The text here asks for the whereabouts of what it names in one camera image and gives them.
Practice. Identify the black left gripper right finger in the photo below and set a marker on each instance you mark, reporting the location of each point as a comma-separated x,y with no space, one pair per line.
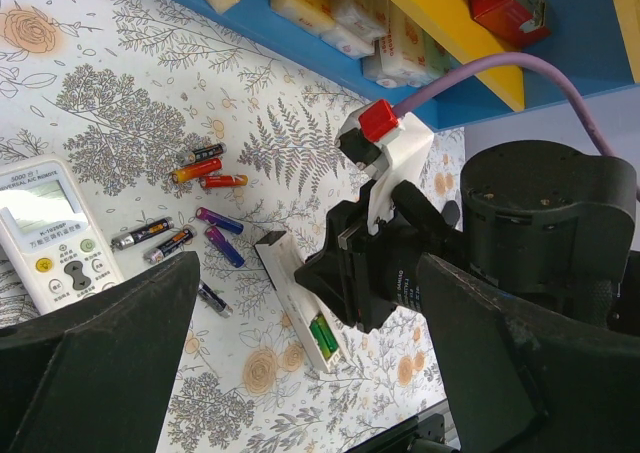
521,378

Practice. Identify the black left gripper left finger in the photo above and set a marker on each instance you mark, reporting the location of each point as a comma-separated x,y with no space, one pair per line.
97,375

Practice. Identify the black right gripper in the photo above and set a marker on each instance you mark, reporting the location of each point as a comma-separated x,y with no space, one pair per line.
539,220

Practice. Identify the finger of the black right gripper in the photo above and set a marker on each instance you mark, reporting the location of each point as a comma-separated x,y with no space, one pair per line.
348,273

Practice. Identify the green battery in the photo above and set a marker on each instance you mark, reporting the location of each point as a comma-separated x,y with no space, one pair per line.
324,337

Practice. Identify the white slim remote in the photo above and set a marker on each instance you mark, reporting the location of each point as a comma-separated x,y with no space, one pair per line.
280,256

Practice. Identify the small white remote control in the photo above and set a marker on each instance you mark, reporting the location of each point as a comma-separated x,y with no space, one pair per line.
51,237

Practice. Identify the blue purple battery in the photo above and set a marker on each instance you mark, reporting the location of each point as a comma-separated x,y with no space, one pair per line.
217,239

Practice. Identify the grey black battery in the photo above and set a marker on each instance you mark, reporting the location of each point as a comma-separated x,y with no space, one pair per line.
170,246

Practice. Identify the blue yellow wooden shelf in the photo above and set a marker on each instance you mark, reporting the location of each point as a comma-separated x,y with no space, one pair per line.
594,43

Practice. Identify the red snack box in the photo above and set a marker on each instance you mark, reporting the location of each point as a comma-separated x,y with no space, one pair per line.
521,23

